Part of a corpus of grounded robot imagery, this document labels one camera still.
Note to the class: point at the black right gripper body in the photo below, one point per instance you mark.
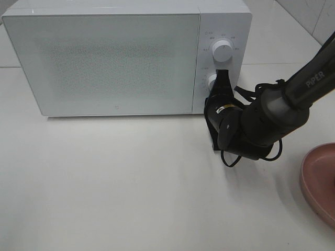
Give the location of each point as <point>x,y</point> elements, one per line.
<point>217,105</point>

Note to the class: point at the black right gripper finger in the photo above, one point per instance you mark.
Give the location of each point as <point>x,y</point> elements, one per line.
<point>222,81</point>

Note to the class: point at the white microwave door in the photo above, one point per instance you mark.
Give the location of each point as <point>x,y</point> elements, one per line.
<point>107,65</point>

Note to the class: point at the pink round plate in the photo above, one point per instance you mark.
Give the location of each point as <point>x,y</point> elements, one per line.
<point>317,181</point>

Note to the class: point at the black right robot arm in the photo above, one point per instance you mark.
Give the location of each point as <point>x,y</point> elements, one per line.
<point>251,124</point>

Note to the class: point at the lower white timer knob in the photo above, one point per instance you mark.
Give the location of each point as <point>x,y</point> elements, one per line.
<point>211,80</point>

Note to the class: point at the upper white power knob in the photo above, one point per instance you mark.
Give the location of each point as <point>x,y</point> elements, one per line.
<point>222,50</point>

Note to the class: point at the white microwave oven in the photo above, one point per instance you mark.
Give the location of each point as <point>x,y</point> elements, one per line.
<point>217,20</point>

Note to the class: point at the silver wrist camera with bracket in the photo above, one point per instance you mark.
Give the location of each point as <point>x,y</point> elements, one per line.
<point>213,133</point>

